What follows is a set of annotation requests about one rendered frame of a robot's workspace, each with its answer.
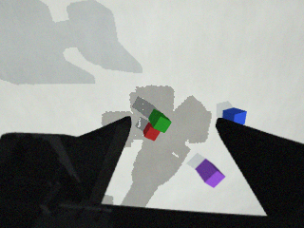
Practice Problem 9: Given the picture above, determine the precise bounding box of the blue cube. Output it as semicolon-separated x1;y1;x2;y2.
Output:
223;107;247;124

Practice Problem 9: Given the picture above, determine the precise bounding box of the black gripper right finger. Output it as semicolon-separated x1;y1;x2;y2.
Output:
216;118;304;218

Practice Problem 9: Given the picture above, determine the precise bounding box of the purple block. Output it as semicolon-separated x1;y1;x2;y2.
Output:
196;159;225;188

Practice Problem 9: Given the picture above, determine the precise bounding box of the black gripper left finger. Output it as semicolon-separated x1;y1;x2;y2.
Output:
0;116;132;204

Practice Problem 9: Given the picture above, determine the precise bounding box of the red block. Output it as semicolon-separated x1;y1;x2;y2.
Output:
143;123;160;141

